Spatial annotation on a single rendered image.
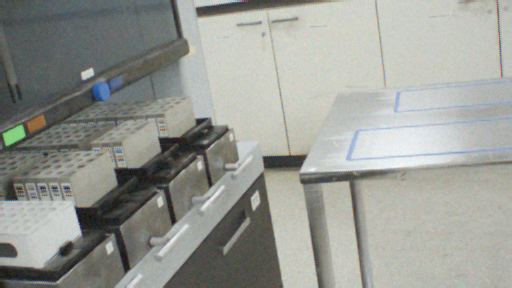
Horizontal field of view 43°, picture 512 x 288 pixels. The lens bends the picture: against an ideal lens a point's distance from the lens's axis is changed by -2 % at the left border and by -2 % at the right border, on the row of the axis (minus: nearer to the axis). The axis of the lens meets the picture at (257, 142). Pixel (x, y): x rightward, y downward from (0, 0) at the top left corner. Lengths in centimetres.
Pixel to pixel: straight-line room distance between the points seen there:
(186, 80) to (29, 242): 60
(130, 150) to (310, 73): 208
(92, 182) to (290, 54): 219
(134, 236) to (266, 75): 227
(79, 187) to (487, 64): 226
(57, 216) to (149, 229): 18
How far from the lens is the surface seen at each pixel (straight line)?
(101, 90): 102
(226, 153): 128
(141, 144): 115
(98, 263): 92
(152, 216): 103
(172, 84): 136
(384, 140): 107
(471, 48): 297
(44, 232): 89
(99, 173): 105
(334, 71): 309
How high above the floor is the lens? 117
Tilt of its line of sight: 18 degrees down
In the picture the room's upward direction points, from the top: 10 degrees counter-clockwise
